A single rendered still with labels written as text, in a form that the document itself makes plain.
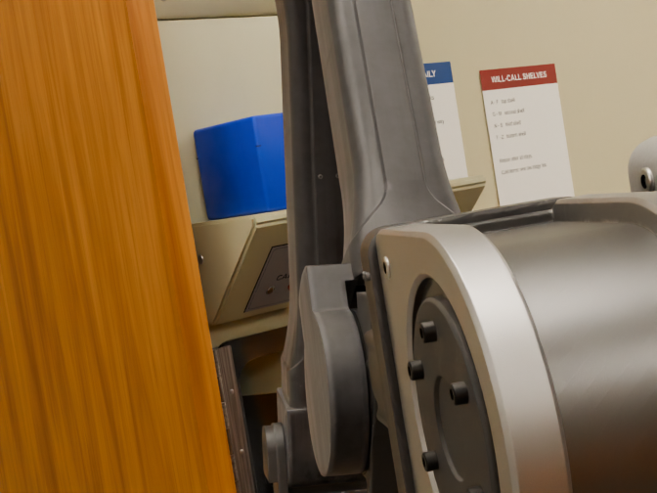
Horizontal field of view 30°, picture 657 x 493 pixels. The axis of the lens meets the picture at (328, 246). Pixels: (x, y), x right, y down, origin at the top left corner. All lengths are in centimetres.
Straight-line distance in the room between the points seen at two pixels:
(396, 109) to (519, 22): 166
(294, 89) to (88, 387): 53
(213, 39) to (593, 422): 96
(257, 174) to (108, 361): 24
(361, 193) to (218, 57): 68
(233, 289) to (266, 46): 28
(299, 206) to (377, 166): 22
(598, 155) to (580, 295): 206
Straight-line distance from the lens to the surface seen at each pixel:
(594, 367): 34
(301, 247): 82
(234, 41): 127
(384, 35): 64
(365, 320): 54
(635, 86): 253
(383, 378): 45
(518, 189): 221
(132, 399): 118
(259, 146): 113
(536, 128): 226
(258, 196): 114
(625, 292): 35
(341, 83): 63
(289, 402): 85
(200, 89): 124
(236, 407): 122
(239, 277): 115
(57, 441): 133
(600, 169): 240
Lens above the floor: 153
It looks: 3 degrees down
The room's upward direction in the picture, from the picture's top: 9 degrees counter-clockwise
